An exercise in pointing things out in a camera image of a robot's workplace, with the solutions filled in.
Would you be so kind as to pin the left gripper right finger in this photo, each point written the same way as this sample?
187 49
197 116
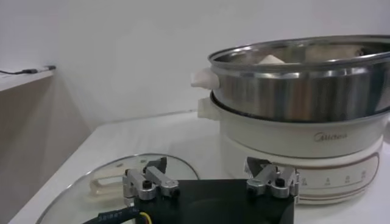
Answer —
268 181

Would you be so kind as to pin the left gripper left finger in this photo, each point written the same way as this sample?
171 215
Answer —
152 182

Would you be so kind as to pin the glass pot lid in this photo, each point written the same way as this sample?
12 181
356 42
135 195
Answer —
76 201

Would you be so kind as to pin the white steamed baozi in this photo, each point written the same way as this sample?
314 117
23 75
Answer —
330 54
271 60

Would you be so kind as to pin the stainless steel steamer basket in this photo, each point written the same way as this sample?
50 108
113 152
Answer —
289 94

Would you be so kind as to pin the white electric cooker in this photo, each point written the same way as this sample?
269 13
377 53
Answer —
274 140

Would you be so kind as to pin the small black device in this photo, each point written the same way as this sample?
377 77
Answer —
50 67

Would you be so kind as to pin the white side table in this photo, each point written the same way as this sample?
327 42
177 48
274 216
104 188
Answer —
21 80

